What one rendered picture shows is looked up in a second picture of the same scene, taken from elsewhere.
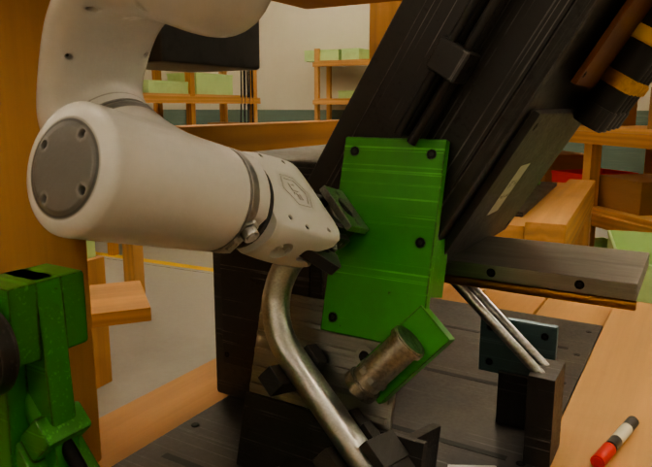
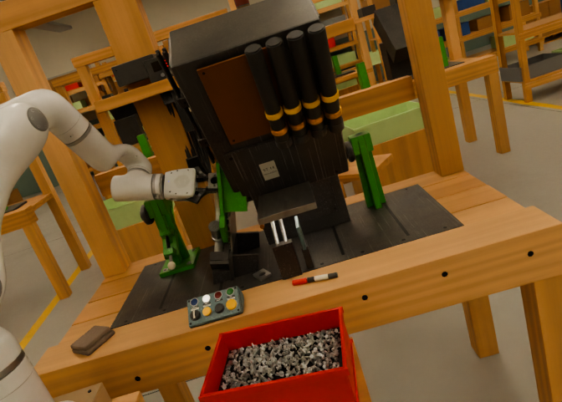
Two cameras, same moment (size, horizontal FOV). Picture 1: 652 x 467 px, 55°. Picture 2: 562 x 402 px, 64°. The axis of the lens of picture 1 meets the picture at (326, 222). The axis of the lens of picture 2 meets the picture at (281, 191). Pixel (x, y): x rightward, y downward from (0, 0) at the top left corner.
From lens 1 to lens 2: 137 cm
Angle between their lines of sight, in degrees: 61
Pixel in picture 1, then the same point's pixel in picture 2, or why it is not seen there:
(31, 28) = (168, 125)
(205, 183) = (135, 190)
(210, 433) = not seen: hidden behind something
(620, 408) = (353, 268)
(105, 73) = (130, 162)
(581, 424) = (325, 270)
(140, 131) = (117, 182)
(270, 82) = not seen: outside the picture
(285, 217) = (167, 191)
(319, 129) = (358, 97)
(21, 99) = (171, 145)
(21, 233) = not seen: hidden behind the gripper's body
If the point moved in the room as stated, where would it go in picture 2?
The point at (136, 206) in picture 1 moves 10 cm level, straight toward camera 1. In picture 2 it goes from (119, 197) to (89, 211)
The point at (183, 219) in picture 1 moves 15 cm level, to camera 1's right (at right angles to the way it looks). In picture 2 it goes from (133, 197) to (145, 203)
